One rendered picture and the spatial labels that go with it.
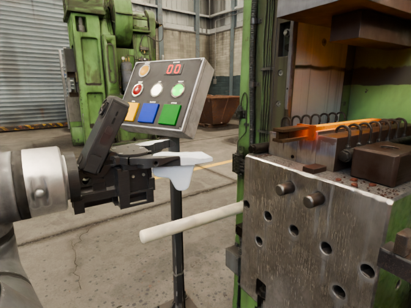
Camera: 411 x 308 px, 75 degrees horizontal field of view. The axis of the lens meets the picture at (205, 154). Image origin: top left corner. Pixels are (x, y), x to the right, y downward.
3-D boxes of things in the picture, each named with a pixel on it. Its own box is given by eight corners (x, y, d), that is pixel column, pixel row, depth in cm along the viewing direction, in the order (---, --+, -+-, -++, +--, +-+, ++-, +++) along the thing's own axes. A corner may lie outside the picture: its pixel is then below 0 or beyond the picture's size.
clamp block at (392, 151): (392, 189, 50) (399, 155, 48) (348, 176, 57) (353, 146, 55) (420, 177, 56) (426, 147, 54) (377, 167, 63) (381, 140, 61)
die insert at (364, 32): (358, 37, 61) (362, 8, 59) (328, 42, 67) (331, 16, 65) (415, 47, 76) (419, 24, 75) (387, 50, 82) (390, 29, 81)
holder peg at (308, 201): (312, 211, 54) (313, 198, 53) (301, 206, 56) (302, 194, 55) (324, 206, 56) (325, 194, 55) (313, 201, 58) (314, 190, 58)
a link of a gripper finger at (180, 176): (212, 186, 43) (155, 186, 43) (212, 151, 42) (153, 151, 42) (213, 194, 40) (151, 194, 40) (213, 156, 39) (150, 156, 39)
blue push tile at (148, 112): (152, 122, 93) (157, 103, 95) (137, 121, 97) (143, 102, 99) (155, 124, 95) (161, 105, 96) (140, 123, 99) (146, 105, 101)
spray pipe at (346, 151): (348, 164, 57) (350, 151, 56) (336, 161, 59) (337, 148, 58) (417, 145, 75) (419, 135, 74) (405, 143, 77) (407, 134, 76)
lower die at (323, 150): (333, 172, 60) (337, 134, 58) (268, 153, 76) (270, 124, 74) (414, 149, 82) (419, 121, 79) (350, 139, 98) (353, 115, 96)
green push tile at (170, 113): (174, 125, 88) (180, 104, 89) (157, 123, 92) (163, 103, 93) (177, 127, 90) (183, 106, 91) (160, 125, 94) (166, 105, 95)
